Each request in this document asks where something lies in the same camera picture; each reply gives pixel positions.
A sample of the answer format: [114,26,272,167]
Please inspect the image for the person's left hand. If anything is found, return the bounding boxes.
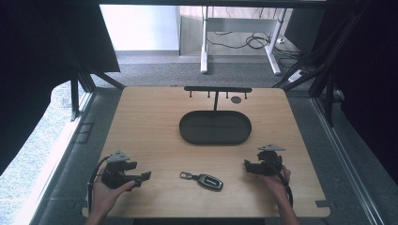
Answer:
[89,179,136,218]

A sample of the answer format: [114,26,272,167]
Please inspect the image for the black curtain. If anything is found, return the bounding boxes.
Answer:
[0,0,122,176]
[309,0,398,186]

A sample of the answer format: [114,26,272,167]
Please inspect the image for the dark floor plate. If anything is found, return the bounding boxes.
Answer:
[75,122,95,145]

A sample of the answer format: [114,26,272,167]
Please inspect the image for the black key rack with tray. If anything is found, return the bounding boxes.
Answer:
[178,85,253,146]

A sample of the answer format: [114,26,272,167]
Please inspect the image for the person's right hand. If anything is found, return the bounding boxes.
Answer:
[255,165,292,202]

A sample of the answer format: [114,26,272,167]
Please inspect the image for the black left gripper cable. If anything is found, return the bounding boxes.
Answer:
[86,155,113,214]

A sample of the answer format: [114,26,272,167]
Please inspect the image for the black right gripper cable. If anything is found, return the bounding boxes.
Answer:
[268,159,295,208]

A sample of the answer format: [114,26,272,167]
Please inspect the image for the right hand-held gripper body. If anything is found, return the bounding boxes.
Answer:
[253,143,284,176]

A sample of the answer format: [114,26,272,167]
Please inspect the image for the white desk frame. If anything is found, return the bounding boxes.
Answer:
[200,6,288,76]

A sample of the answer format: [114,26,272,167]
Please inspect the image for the black car key with clip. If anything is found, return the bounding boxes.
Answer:
[179,171,224,191]

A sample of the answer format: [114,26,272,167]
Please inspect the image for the white power strip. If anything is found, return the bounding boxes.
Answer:
[287,69,306,83]

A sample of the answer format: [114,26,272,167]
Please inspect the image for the black metal stand frame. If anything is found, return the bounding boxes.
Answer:
[69,57,127,122]
[271,0,372,128]

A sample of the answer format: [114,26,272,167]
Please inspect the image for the black floor cables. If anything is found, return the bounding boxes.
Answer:
[207,30,302,61]

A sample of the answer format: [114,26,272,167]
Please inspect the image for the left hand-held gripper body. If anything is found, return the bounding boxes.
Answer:
[100,150,139,190]

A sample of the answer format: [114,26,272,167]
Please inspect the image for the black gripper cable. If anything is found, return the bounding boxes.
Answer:
[268,159,295,208]
[86,155,113,214]

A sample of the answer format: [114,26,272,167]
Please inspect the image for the aluminium floor rail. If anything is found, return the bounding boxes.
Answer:
[312,96,387,225]

